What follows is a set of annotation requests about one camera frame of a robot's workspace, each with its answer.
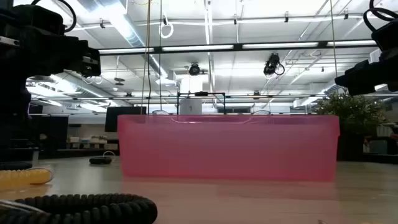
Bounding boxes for dark background cabinet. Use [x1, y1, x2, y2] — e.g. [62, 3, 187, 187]
[29, 115, 69, 156]

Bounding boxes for clear plastic bin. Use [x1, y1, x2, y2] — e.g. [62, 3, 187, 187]
[151, 109, 272, 116]

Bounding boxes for black spring keychain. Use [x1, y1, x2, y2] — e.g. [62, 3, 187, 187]
[88, 151, 117, 166]
[0, 192, 159, 224]

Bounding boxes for background shelf with boxes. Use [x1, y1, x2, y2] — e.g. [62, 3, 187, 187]
[67, 134, 119, 151]

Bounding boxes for black background stand frame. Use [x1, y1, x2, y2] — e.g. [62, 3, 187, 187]
[176, 90, 227, 116]

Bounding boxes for orange spring keychain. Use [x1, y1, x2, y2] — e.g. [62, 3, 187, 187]
[0, 167, 54, 191]

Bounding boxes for white LED light strip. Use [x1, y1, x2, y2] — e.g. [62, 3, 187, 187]
[162, 45, 234, 52]
[242, 42, 320, 50]
[99, 47, 155, 54]
[326, 40, 377, 47]

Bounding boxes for black hanging cable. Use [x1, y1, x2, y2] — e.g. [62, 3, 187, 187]
[158, 0, 163, 111]

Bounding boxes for small green potted plant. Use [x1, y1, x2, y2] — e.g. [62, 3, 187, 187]
[312, 89, 389, 162]

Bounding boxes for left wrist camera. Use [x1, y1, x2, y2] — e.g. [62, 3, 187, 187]
[12, 4, 67, 35]

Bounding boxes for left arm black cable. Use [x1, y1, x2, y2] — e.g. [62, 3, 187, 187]
[30, 0, 78, 34]

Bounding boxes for black camera with cable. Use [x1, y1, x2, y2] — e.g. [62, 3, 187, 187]
[262, 52, 285, 77]

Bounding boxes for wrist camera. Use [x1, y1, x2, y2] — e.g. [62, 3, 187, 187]
[12, 4, 67, 35]
[371, 19, 398, 52]

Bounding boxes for white cable loop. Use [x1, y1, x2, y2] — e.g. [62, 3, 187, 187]
[159, 21, 175, 40]

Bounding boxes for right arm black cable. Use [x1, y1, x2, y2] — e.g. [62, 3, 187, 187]
[362, 0, 398, 34]

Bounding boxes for thin hanging cord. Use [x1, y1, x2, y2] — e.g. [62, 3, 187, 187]
[328, 0, 340, 86]

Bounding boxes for black overhead light bar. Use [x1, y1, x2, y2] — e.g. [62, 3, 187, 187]
[98, 39, 379, 57]

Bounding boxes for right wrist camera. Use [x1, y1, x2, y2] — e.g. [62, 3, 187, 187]
[371, 19, 398, 52]

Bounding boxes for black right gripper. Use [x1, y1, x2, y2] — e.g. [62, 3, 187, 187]
[334, 46, 398, 96]

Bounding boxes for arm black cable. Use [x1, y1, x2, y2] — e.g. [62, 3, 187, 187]
[362, 0, 398, 34]
[30, 0, 78, 34]

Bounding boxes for pink translucent plastic bin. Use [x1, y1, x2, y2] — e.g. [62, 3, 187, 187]
[117, 114, 341, 182]

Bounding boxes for black overhead camera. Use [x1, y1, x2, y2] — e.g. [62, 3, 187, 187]
[188, 62, 201, 77]

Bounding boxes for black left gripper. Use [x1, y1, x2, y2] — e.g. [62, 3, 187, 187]
[0, 33, 102, 78]

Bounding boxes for black background monitor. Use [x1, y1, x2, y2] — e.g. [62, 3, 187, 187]
[104, 106, 147, 133]

